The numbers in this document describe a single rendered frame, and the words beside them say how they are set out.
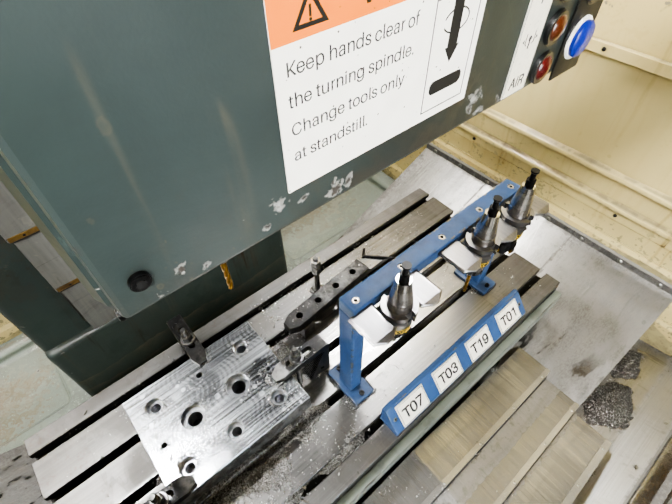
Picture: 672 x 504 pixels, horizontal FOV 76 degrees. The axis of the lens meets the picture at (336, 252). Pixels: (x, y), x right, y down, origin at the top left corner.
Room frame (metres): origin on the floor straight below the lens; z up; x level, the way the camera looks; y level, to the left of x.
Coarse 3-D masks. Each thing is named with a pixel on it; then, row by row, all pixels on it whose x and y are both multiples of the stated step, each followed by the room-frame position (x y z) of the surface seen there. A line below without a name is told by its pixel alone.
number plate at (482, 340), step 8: (472, 336) 0.47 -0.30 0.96; (480, 336) 0.48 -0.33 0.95; (488, 336) 0.48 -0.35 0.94; (464, 344) 0.46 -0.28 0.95; (472, 344) 0.46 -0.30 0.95; (480, 344) 0.46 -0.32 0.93; (488, 344) 0.47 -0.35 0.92; (472, 352) 0.45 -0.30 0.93; (480, 352) 0.45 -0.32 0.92; (472, 360) 0.43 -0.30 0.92
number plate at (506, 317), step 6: (510, 306) 0.55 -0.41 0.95; (516, 306) 0.56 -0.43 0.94; (498, 312) 0.54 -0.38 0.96; (504, 312) 0.54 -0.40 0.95; (510, 312) 0.54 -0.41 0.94; (516, 312) 0.55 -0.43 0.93; (498, 318) 0.52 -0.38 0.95; (504, 318) 0.53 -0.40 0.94; (510, 318) 0.53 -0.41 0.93; (516, 318) 0.54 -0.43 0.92; (498, 324) 0.51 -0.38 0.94; (504, 324) 0.52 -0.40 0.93; (510, 324) 0.52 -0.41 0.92; (504, 330) 0.51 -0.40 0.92
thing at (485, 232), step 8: (488, 208) 0.54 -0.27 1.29; (488, 216) 0.52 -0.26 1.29; (496, 216) 0.52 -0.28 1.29; (480, 224) 0.52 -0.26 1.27; (488, 224) 0.51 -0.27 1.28; (496, 224) 0.51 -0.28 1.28; (472, 232) 0.54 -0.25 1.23; (480, 232) 0.52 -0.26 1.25; (488, 232) 0.51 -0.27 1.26; (496, 232) 0.52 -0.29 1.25; (472, 240) 0.52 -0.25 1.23; (480, 240) 0.51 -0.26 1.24; (488, 240) 0.51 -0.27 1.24
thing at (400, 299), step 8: (392, 288) 0.39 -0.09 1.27; (400, 288) 0.38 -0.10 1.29; (408, 288) 0.38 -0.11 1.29; (392, 296) 0.38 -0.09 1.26; (400, 296) 0.37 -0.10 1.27; (408, 296) 0.37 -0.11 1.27; (392, 304) 0.38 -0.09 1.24; (400, 304) 0.37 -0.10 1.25; (408, 304) 0.37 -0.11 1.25; (392, 312) 0.37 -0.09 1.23; (400, 312) 0.37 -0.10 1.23; (408, 312) 0.37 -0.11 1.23
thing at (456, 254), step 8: (456, 240) 0.53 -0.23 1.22; (448, 248) 0.51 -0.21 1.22; (456, 248) 0.51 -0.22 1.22; (464, 248) 0.51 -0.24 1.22; (440, 256) 0.50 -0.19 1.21; (448, 256) 0.49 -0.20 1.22; (456, 256) 0.49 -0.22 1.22; (464, 256) 0.49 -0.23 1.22; (472, 256) 0.49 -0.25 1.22; (456, 264) 0.48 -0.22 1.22; (464, 264) 0.47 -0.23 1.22; (472, 264) 0.47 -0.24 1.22; (480, 264) 0.48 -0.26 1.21; (464, 272) 0.46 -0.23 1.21
